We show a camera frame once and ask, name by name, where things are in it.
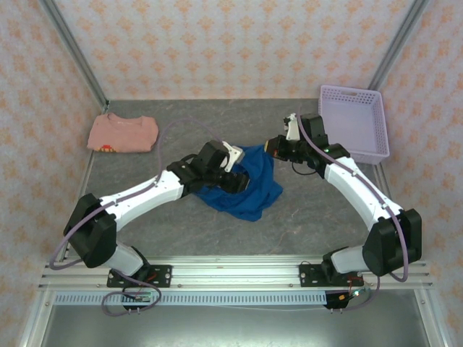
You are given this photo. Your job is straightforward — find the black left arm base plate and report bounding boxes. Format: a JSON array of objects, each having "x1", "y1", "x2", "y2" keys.
[{"x1": 106, "y1": 265, "x2": 173, "y2": 288}]

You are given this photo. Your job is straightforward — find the lavender plastic basket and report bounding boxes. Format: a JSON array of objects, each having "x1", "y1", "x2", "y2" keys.
[{"x1": 317, "y1": 85, "x2": 391, "y2": 166}]

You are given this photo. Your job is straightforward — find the aluminium frame post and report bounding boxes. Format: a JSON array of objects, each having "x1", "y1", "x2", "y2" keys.
[
  {"x1": 38, "y1": 0, "x2": 111, "y2": 111},
  {"x1": 367, "y1": 0, "x2": 435, "y2": 91}
]

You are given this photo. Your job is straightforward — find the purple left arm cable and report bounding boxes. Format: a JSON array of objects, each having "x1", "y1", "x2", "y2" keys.
[{"x1": 48, "y1": 119, "x2": 232, "y2": 317}]

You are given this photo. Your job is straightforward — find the white slotted cable duct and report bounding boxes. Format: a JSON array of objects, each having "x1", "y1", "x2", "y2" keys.
[{"x1": 54, "y1": 291, "x2": 328, "y2": 307}]

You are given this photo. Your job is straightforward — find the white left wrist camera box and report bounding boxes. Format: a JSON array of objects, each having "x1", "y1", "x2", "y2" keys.
[{"x1": 221, "y1": 141, "x2": 246, "y2": 173}]

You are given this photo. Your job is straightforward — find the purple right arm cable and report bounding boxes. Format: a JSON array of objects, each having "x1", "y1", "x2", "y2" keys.
[{"x1": 296, "y1": 104, "x2": 412, "y2": 314}]

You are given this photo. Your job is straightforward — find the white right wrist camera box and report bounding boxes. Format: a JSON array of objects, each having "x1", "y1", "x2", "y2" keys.
[{"x1": 283, "y1": 113, "x2": 301, "y2": 142}]

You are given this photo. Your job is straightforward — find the folded pink t-shirt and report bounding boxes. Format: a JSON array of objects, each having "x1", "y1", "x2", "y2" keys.
[{"x1": 86, "y1": 112, "x2": 159, "y2": 155}]

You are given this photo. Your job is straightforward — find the blue t-shirt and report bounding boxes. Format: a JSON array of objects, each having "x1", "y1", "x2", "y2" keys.
[{"x1": 193, "y1": 144, "x2": 284, "y2": 222}]

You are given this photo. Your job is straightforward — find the grey sheet metal panel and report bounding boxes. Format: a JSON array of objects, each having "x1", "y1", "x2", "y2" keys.
[{"x1": 39, "y1": 305, "x2": 431, "y2": 347}]

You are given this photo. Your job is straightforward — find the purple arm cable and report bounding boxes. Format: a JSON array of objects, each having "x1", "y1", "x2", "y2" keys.
[
  {"x1": 48, "y1": 119, "x2": 232, "y2": 317},
  {"x1": 296, "y1": 104, "x2": 412, "y2": 314}
]

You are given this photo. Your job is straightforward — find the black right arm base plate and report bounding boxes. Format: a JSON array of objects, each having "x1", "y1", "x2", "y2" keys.
[{"x1": 299, "y1": 263, "x2": 365, "y2": 288}]

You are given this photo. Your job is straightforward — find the small green circuit board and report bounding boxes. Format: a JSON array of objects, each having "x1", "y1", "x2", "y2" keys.
[
  {"x1": 338, "y1": 288, "x2": 372, "y2": 303},
  {"x1": 122, "y1": 291, "x2": 153, "y2": 303}
]

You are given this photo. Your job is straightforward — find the aluminium lower frame rail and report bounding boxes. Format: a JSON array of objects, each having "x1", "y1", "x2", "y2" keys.
[
  {"x1": 17, "y1": 288, "x2": 55, "y2": 347},
  {"x1": 414, "y1": 288, "x2": 453, "y2": 347}
]

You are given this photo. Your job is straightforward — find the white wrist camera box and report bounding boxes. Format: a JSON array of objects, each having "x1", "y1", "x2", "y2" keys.
[
  {"x1": 283, "y1": 113, "x2": 301, "y2": 142},
  {"x1": 221, "y1": 141, "x2": 246, "y2": 173}
]

